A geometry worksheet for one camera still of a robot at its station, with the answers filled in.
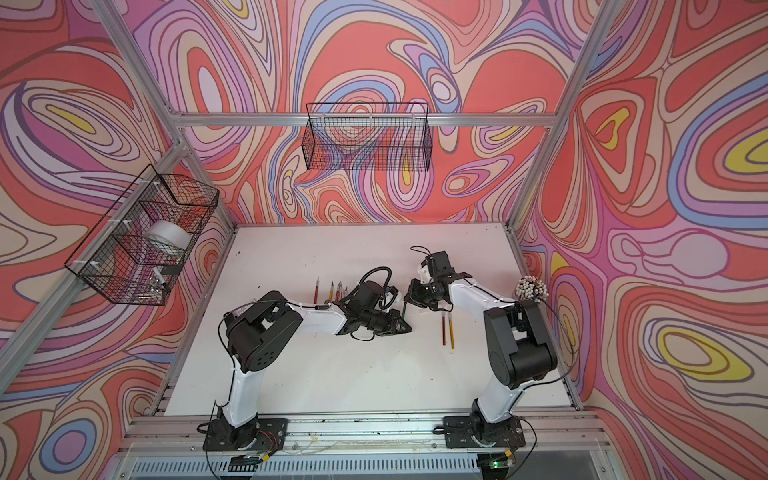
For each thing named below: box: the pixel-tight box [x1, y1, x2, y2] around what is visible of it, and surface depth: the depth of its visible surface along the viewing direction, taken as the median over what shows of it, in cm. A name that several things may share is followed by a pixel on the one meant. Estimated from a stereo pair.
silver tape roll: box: [144, 220, 192, 250], surface depth 76 cm
